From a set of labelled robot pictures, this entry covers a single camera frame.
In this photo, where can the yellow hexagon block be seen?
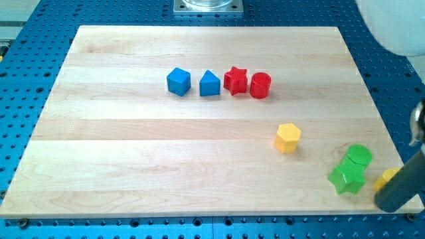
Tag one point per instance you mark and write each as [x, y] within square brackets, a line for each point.
[287, 138]

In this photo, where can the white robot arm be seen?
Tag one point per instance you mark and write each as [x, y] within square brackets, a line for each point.
[397, 25]

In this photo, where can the blue triangle block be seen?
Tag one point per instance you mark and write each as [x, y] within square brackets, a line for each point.
[209, 84]

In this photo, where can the red star block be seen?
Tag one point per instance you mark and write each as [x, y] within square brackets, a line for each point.
[235, 80]

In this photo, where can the blue cube block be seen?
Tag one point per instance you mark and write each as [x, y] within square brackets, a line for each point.
[179, 81]

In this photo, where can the red cylinder block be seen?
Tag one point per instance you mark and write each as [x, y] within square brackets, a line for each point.
[260, 85]

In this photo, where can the wooden board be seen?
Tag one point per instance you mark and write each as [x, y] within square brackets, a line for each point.
[112, 141]

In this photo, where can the green star block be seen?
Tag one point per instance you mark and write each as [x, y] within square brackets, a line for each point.
[347, 177]

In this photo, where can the green cylinder block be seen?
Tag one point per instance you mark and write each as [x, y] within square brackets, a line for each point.
[357, 154]

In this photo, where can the yellow block behind tool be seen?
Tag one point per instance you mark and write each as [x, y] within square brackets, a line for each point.
[385, 178]

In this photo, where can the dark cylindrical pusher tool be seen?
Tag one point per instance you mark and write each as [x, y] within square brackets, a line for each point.
[406, 183]

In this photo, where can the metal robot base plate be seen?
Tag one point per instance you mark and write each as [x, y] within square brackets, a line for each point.
[208, 7]

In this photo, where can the silver tool mount clamp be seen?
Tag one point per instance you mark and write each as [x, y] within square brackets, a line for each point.
[417, 124]

